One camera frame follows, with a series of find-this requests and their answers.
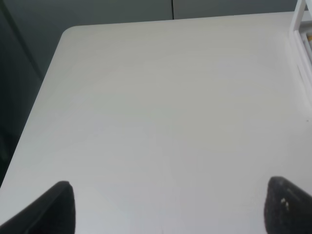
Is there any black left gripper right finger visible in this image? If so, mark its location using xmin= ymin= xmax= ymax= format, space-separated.
xmin=264 ymin=176 xmax=312 ymax=234

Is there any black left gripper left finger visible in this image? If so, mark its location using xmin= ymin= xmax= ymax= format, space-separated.
xmin=0 ymin=181 xmax=76 ymax=234

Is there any white drawer cabinet frame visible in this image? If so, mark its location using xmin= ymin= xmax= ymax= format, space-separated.
xmin=289 ymin=0 xmax=312 ymax=95

